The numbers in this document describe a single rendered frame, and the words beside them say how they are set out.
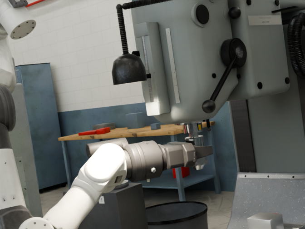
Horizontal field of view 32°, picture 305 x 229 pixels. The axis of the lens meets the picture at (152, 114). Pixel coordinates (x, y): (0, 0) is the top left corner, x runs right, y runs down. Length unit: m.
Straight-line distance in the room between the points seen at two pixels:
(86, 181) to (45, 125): 7.48
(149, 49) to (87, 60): 7.03
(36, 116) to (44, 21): 1.58
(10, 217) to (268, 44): 0.76
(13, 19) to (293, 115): 0.82
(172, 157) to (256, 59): 0.32
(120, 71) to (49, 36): 7.87
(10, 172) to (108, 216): 0.54
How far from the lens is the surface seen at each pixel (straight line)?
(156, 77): 1.22
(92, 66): 8.17
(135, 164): 1.23
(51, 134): 8.70
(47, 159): 8.65
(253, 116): 1.67
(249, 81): 1.34
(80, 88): 8.44
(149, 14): 1.27
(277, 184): 1.64
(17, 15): 1.23
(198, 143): 1.31
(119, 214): 1.55
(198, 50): 1.22
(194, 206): 3.56
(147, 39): 1.22
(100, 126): 7.59
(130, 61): 1.12
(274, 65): 1.42
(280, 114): 1.62
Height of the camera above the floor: 1.41
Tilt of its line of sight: 3 degrees down
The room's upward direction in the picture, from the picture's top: 8 degrees counter-clockwise
